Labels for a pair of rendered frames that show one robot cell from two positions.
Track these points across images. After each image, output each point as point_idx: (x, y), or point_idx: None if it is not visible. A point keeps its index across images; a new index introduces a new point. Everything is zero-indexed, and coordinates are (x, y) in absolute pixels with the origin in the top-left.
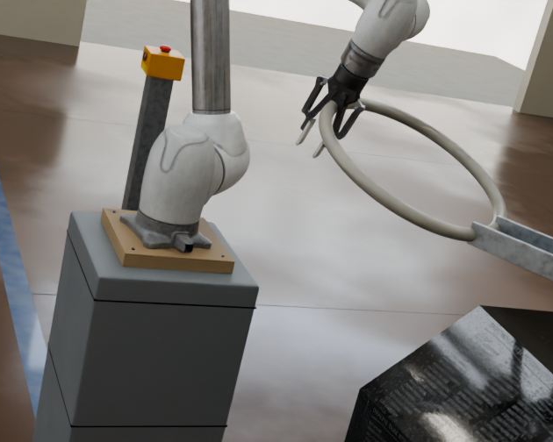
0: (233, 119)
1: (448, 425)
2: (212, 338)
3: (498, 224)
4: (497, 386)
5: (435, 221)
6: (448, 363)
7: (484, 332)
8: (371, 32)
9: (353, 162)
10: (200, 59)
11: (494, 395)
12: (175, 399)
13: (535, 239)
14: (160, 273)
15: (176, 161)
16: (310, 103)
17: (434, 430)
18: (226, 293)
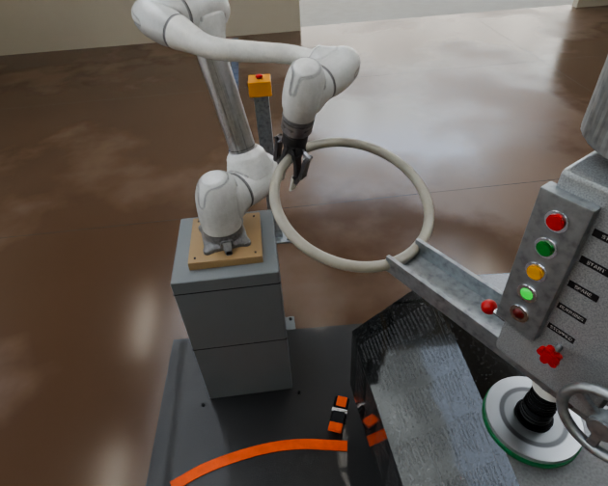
0: (253, 154)
1: (392, 382)
2: (258, 301)
3: (417, 246)
4: (427, 358)
5: (349, 264)
6: (401, 326)
7: (428, 305)
8: (289, 108)
9: (284, 221)
10: (220, 119)
11: (424, 366)
12: (248, 332)
13: (444, 263)
14: (212, 272)
15: (206, 202)
16: (276, 155)
17: (384, 383)
18: (257, 279)
